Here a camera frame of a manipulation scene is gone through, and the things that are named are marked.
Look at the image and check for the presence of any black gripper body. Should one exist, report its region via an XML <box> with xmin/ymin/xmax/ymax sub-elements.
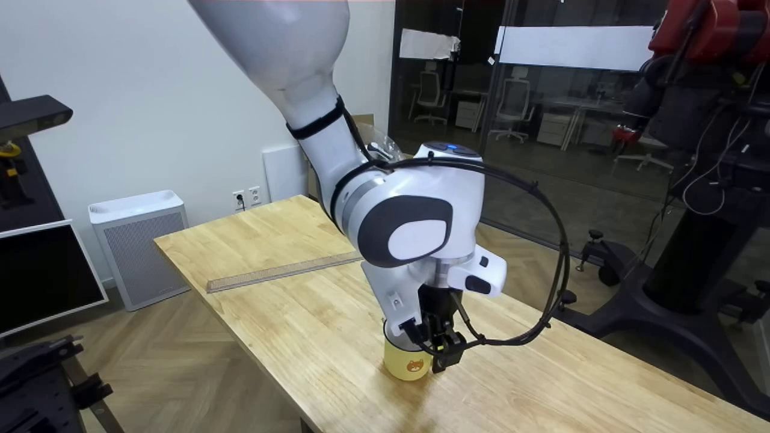
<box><xmin>397</xmin><ymin>285</ymin><xmax>472</xmax><ymax>356</ymax></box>

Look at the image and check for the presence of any yellow enamel cup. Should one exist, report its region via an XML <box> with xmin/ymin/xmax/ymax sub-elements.
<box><xmin>380</xmin><ymin>317</ymin><xmax>443</xmax><ymax>385</ymax></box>

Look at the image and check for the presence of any white flat panel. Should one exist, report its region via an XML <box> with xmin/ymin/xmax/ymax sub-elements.
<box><xmin>259</xmin><ymin>143</ymin><xmax>309</xmax><ymax>206</ymax></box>

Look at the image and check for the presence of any white office chair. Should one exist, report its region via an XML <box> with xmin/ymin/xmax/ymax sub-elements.
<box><xmin>408</xmin><ymin>62</ymin><xmax>451</xmax><ymax>130</ymax></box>
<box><xmin>488</xmin><ymin>78</ymin><xmax>535</xmax><ymax>147</ymax></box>

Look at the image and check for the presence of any white office desk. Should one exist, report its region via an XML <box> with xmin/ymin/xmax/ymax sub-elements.
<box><xmin>533</xmin><ymin>94</ymin><xmax>614</xmax><ymax>154</ymax></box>

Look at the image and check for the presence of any red office chair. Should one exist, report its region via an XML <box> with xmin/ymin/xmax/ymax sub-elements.
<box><xmin>611</xmin><ymin>126</ymin><xmax>676</xmax><ymax>175</ymax></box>

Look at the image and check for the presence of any white air purifier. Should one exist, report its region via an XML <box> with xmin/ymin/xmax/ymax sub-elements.
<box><xmin>85</xmin><ymin>189</ymin><xmax>193</xmax><ymax>313</ymax></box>

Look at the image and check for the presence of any black metal stand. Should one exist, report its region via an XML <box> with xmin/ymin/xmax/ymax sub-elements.
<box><xmin>0</xmin><ymin>334</ymin><xmax>125</xmax><ymax>433</ymax></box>

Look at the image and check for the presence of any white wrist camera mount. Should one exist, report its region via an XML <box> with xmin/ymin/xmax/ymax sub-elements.
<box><xmin>456</xmin><ymin>245</ymin><xmax>509</xmax><ymax>301</ymax></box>

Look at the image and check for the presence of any white wall outlet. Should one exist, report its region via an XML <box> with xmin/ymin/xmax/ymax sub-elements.
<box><xmin>230</xmin><ymin>184</ymin><xmax>265</xmax><ymax>215</ymax></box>

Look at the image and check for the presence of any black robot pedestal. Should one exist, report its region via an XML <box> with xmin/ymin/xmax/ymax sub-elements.
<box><xmin>550</xmin><ymin>68</ymin><xmax>770</xmax><ymax>422</ymax></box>

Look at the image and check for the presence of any black panel with white frame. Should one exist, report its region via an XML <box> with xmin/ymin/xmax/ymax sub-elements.
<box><xmin>0</xmin><ymin>216</ymin><xmax>111</xmax><ymax>341</ymax></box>

